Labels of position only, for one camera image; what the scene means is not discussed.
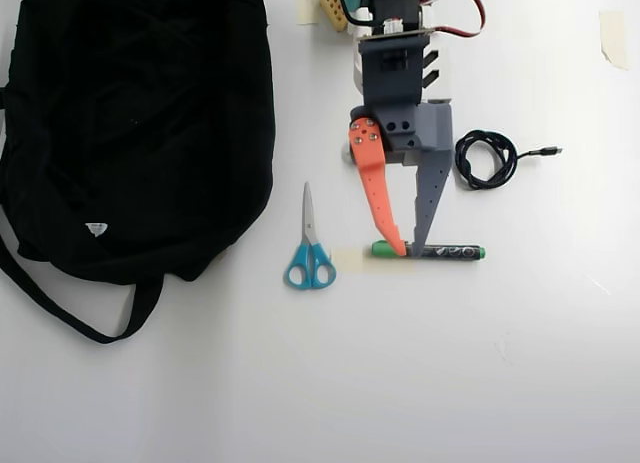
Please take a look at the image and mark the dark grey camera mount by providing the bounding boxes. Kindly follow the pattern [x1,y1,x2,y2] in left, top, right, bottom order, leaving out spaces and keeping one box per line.
[357,35,432,112]

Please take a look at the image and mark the red white servo wire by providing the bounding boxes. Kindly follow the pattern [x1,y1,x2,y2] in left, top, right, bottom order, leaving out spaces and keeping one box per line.
[419,0,487,39]

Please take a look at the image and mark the yellow perforated block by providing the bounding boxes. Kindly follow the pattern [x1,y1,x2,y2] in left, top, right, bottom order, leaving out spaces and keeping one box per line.
[318,0,350,34]

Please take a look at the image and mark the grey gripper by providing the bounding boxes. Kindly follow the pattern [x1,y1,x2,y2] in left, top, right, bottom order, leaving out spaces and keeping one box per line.
[348,101,455,259]

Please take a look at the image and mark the torn beige masking tape piece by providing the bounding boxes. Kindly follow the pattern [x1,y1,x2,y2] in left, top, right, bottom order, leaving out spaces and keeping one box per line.
[598,11,630,72]

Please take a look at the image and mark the narrow beige masking tape piece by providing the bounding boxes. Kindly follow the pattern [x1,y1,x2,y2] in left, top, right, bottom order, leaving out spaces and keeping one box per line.
[297,0,321,26]

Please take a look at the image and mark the green marker with black barrel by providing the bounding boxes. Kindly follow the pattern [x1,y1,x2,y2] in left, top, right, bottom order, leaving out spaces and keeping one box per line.
[370,240,488,261]

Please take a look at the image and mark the camera circuit board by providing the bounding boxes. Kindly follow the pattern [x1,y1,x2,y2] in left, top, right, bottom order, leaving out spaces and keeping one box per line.
[357,18,436,41]

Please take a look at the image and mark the long beige masking tape strip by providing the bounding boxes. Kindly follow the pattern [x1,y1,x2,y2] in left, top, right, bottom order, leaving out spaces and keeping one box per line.
[332,247,416,275]

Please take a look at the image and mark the black fabric bag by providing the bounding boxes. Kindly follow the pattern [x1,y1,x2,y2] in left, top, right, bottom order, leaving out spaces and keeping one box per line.
[0,0,277,345]

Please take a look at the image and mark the thin black camera cable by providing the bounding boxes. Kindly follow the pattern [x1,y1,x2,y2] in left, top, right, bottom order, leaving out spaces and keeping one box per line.
[341,0,374,25]

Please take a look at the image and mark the coiled black USB cable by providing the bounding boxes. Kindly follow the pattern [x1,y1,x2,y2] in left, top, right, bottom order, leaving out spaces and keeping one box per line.
[453,129,564,192]

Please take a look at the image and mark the blue-handled scissors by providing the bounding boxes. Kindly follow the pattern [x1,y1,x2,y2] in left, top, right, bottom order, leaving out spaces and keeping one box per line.
[284,181,336,290]

